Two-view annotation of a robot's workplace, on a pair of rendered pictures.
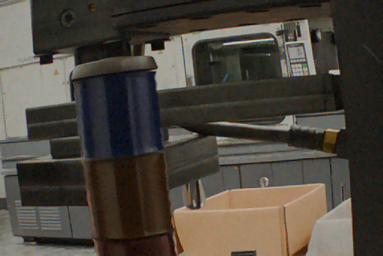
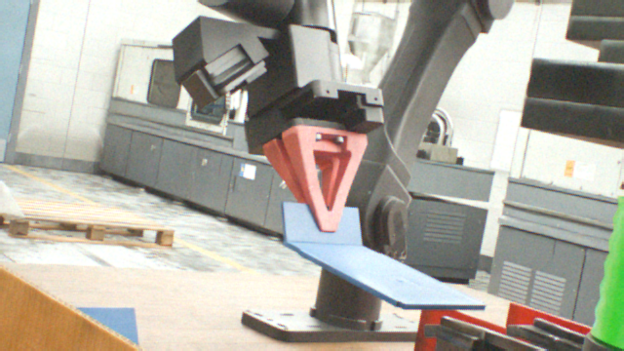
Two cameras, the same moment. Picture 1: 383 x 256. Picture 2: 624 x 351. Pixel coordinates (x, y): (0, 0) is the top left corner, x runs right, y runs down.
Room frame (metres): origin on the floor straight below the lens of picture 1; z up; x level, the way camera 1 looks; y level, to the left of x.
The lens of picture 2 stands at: (0.09, 0.01, 1.09)
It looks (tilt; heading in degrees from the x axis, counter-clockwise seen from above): 3 degrees down; 26
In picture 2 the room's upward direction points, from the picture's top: 10 degrees clockwise
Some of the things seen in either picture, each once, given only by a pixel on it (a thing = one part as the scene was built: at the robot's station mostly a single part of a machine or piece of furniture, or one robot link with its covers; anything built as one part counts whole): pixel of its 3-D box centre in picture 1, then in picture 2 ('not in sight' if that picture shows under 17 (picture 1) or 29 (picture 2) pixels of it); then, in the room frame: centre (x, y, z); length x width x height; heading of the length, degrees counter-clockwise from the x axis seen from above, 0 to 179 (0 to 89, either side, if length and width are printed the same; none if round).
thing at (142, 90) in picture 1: (117, 114); not in sight; (0.33, 0.03, 1.17); 0.04 x 0.04 x 0.03
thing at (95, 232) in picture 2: not in sight; (68, 219); (5.69, 4.67, 0.07); 1.20 x 1.00 x 0.14; 155
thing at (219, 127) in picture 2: not in sight; (209, 91); (8.35, 5.40, 1.21); 0.86 x 0.10 x 0.79; 63
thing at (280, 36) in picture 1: (240, 82); not in sight; (5.36, -0.37, 1.21); 0.86 x 0.10 x 0.79; 63
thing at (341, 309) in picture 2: not in sight; (350, 290); (0.93, 0.37, 0.94); 0.20 x 0.07 x 0.08; 156
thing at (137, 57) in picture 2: not in sight; (208, 90); (9.23, 6.00, 1.24); 2.95 x 0.98 x 0.90; 63
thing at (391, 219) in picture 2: not in sight; (361, 222); (0.92, 0.37, 1.00); 0.09 x 0.06 x 0.06; 81
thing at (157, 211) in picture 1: (127, 194); not in sight; (0.33, 0.03, 1.14); 0.04 x 0.04 x 0.03
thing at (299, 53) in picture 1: (304, 68); not in sight; (5.14, -0.81, 1.27); 0.23 x 0.18 x 0.38; 153
